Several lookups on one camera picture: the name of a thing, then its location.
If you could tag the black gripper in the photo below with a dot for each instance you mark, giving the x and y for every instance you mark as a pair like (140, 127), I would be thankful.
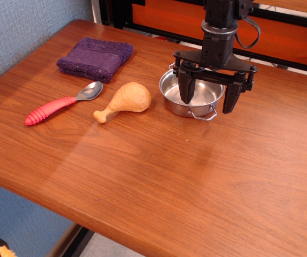
(214, 62)

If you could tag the red handled spoon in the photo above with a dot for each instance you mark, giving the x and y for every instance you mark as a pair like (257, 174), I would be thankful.
(90, 92)

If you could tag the purple folded towel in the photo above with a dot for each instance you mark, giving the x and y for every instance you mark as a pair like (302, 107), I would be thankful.
(95, 59)

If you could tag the toy chicken drumstick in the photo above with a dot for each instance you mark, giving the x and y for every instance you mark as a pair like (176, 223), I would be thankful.
(132, 96)

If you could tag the orange black frame background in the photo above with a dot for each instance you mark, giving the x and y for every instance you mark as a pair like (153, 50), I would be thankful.
(282, 38)

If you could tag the small steel pot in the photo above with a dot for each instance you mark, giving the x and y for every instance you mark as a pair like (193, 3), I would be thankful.
(203, 104)

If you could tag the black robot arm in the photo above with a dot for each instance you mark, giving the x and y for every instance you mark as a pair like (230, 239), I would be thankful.
(226, 13)

